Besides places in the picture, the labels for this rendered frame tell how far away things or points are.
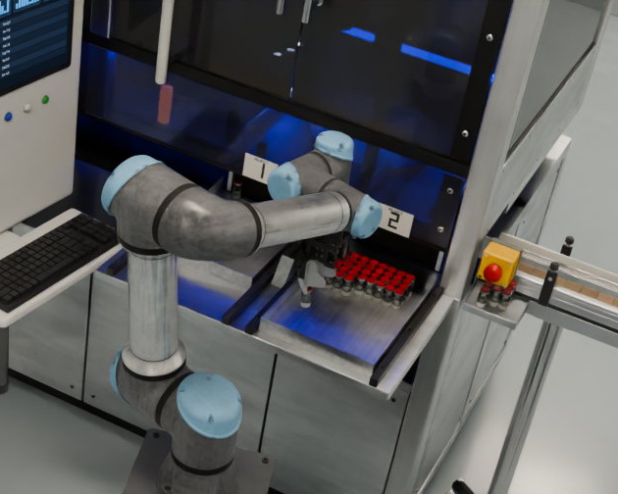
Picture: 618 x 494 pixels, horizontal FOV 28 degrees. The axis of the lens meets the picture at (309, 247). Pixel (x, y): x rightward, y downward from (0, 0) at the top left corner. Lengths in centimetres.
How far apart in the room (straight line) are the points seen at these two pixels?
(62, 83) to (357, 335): 90
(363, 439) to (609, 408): 122
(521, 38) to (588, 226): 262
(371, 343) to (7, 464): 128
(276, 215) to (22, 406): 179
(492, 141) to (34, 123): 103
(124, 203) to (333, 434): 133
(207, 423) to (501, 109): 91
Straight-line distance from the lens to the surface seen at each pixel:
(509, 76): 254
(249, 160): 286
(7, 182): 288
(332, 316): 266
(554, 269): 280
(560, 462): 385
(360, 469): 319
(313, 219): 210
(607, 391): 420
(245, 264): 277
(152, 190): 196
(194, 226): 192
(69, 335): 345
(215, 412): 217
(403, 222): 276
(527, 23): 250
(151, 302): 211
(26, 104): 282
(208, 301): 264
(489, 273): 270
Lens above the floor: 243
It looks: 33 degrees down
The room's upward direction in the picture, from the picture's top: 11 degrees clockwise
